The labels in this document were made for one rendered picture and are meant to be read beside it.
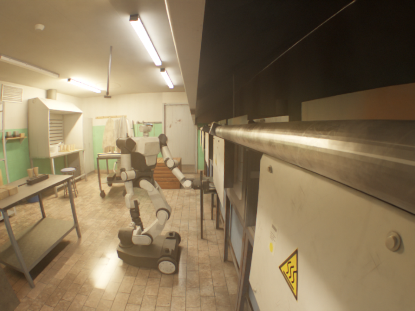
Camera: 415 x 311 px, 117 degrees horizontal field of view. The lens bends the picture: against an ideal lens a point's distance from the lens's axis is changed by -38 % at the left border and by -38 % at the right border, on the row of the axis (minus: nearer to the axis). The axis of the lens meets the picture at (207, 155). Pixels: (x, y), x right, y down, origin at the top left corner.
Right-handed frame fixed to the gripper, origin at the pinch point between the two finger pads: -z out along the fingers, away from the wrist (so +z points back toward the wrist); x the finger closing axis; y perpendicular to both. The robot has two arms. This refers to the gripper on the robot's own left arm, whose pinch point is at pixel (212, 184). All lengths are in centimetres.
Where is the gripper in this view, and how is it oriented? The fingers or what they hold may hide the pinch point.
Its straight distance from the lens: 192.9
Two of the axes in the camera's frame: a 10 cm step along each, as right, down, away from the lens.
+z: -10.0, 0.2, -0.8
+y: -0.8, -1.3, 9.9
